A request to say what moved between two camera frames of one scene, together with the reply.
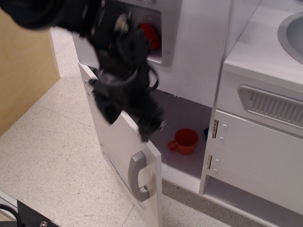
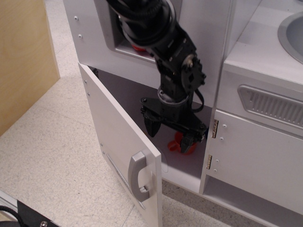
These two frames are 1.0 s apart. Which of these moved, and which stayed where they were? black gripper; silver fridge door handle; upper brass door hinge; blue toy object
Moved: black gripper
Stayed: blue toy object; upper brass door hinge; silver fridge door handle
